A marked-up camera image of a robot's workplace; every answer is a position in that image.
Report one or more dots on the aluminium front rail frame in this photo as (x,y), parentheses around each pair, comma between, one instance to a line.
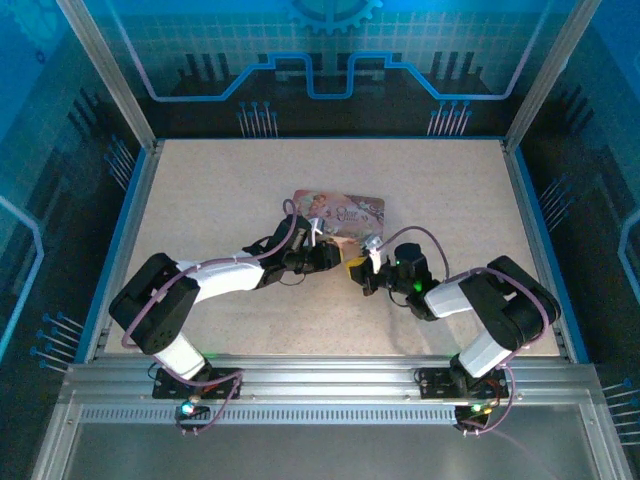
(325,380)

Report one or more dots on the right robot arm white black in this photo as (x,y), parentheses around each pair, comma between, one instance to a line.
(500,300)

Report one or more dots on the pink illustrated storage box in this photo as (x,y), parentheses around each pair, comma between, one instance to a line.
(355,212)

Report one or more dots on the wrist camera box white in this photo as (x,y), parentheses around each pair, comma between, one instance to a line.
(372,245)
(316,230)

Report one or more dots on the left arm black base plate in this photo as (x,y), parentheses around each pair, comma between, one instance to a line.
(170,385)

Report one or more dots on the aluminium side rail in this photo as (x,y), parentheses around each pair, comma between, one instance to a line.
(535,240)
(135,225)

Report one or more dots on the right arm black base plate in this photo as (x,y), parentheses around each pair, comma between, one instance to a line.
(435,382)

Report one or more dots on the right controller board with LED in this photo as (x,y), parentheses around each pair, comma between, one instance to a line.
(475,409)

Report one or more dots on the left controller board with LED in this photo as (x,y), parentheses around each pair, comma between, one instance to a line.
(189,409)

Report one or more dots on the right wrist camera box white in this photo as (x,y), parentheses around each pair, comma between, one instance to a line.
(372,245)

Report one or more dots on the controller board with led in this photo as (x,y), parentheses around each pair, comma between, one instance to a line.
(189,409)
(475,409)

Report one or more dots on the aluminium corner post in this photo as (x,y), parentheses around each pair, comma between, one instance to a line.
(547,75)
(107,75)

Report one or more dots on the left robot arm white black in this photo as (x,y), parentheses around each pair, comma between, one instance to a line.
(220,277)

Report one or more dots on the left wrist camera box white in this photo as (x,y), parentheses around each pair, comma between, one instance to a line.
(316,230)

